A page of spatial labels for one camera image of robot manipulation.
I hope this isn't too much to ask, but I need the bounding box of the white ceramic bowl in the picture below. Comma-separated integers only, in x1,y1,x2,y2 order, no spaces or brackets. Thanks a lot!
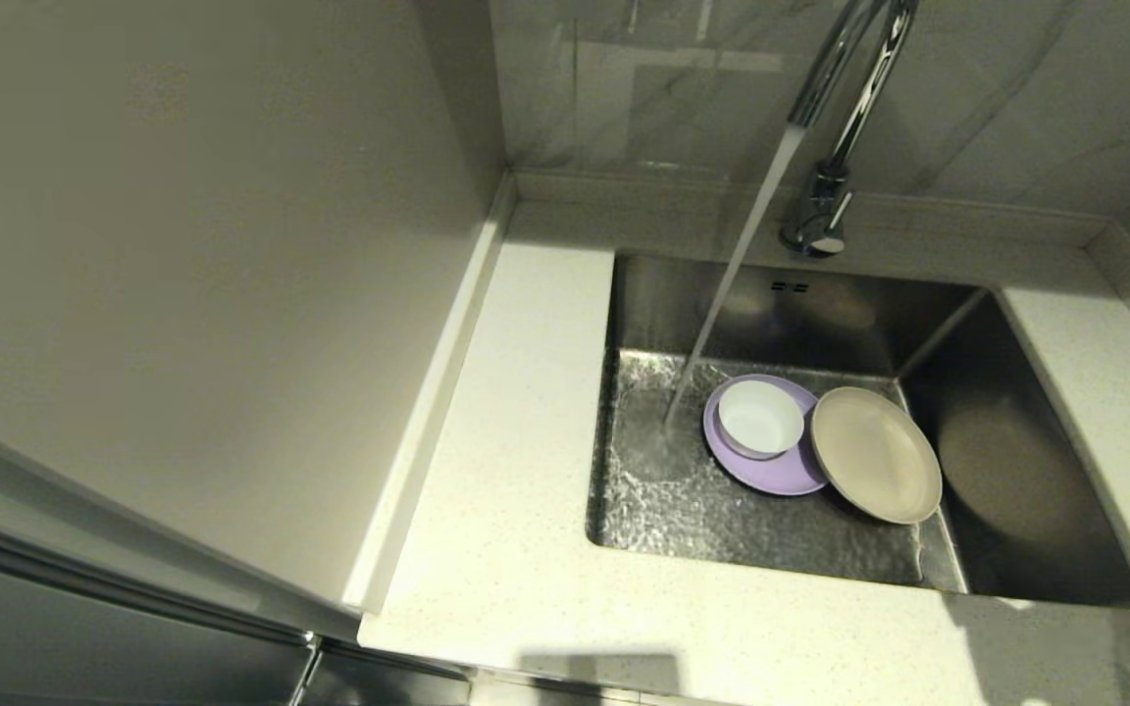
716,378,806,461

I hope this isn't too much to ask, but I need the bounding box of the purple round plate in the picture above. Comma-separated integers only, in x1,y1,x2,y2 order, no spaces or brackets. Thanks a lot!
702,374,831,497

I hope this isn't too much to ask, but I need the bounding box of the chrome gooseneck faucet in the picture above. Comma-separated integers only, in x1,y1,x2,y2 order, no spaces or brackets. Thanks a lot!
779,0,919,261

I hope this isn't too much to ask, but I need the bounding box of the stainless steel sink basin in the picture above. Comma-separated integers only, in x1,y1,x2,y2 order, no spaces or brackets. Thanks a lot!
585,247,1130,611

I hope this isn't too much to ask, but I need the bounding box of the running water stream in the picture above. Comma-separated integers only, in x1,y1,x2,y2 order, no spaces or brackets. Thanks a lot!
661,126,806,432

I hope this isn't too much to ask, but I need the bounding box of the tall grey cabinet panel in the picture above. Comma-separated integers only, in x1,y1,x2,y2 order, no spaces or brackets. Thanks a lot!
0,0,507,619

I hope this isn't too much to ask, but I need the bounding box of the cream round plate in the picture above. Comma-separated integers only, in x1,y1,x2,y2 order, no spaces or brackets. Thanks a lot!
809,385,944,526

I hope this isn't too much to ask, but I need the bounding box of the glossy dark cabinet panel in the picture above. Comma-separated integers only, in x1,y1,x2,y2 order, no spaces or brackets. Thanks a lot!
0,510,473,706

